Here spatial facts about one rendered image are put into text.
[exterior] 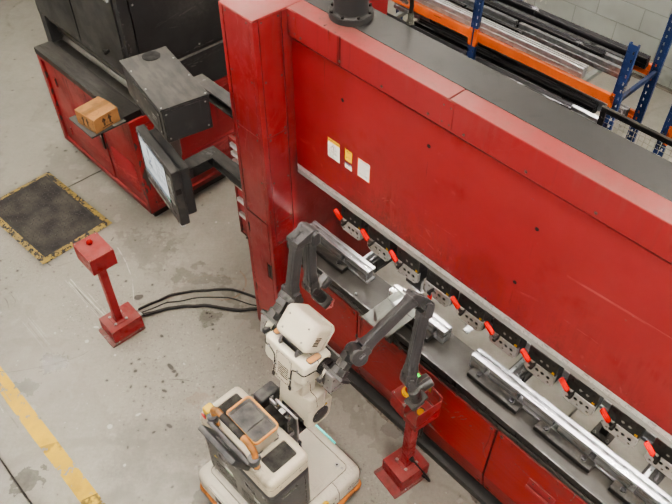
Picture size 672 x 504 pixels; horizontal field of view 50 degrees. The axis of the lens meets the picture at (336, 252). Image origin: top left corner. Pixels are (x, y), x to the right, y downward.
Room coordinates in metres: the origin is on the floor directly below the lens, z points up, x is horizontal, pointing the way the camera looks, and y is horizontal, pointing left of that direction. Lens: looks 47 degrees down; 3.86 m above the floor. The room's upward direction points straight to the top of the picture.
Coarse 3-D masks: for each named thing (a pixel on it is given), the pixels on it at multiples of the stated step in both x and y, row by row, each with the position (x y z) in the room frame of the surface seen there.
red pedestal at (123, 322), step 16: (80, 240) 2.99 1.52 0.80; (96, 240) 2.99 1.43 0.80; (80, 256) 2.90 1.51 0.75; (96, 256) 2.86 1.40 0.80; (112, 256) 2.91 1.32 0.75; (96, 272) 2.82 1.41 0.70; (112, 288) 2.93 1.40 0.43; (112, 304) 2.91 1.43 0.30; (128, 304) 3.05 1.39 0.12; (112, 320) 2.91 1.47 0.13; (128, 320) 2.92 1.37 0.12; (112, 336) 2.83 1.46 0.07; (128, 336) 2.87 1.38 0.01
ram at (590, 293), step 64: (320, 64) 2.83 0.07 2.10; (320, 128) 2.84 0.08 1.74; (384, 128) 2.53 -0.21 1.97; (384, 192) 2.51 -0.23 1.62; (448, 192) 2.24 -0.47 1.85; (512, 192) 2.03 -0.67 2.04; (448, 256) 2.20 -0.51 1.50; (512, 256) 1.98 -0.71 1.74; (576, 256) 1.79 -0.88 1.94; (640, 256) 1.64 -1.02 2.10; (576, 320) 1.73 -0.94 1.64; (640, 320) 1.57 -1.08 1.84; (640, 384) 1.50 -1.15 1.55
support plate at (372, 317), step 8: (392, 296) 2.39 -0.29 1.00; (400, 296) 2.39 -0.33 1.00; (384, 304) 2.34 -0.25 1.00; (368, 312) 2.28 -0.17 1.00; (376, 312) 2.28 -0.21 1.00; (384, 312) 2.28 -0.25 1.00; (368, 320) 2.23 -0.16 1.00; (376, 320) 2.23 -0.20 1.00; (408, 320) 2.23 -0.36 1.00; (392, 328) 2.18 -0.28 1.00; (384, 336) 2.14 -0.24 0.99
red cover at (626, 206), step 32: (288, 32) 2.96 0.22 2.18; (320, 32) 2.80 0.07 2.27; (352, 32) 2.75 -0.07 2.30; (352, 64) 2.65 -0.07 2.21; (384, 64) 2.52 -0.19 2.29; (416, 64) 2.50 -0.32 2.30; (416, 96) 2.38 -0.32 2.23; (448, 96) 2.28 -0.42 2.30; (448, 128) 2.25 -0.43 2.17; (480, 128) 2.15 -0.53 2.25; (512, 128) 2.08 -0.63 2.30; (512, 160) 2.03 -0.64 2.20; (544, 160) 1.94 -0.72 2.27; (576, 160) 1.90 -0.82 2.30; (576, 192) 1.83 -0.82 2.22; (608, 192) 1.76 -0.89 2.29; (640, 192) 1.74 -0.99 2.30; (608, 224) 1.73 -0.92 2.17; (640, 224) 1.66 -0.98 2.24
